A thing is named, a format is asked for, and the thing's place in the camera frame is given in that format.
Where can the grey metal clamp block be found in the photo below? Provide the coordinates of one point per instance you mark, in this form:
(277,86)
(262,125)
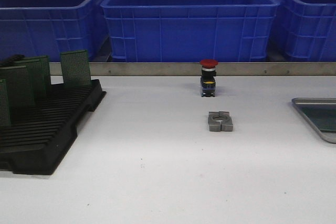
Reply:
(220,121)

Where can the green perforated board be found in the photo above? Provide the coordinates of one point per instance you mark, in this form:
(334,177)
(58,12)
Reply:
(322,116)

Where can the blue plastic crate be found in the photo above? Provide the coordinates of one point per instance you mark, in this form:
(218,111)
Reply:
(50,27)
(304,30)
(189,30)

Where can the rear right green board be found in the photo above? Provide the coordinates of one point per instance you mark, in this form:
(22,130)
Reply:
(75,68)

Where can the black slotted board rack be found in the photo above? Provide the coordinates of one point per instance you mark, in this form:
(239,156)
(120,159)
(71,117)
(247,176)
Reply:
(39,137)

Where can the dark green left board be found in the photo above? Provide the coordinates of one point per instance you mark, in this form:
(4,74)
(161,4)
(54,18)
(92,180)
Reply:
(19,87)

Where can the red emergency stop button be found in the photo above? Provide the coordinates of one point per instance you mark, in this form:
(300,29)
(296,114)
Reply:
(208,83)

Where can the left blue plastic crate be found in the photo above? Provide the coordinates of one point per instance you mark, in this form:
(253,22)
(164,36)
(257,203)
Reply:
(50,27)

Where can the rear left green board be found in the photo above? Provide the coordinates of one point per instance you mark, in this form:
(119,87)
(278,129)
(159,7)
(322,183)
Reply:
(46,69)

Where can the silver metal tray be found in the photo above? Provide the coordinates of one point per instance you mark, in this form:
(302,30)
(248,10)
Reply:
(298,102)

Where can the centre blue plastic crate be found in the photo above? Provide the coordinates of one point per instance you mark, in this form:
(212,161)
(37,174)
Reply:
(189,30)

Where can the right blue plastic crate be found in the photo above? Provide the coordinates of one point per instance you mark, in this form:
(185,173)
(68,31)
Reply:
(304,30)

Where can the leftmost edge green board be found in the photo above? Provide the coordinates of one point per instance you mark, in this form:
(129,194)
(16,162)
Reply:
(5,112)

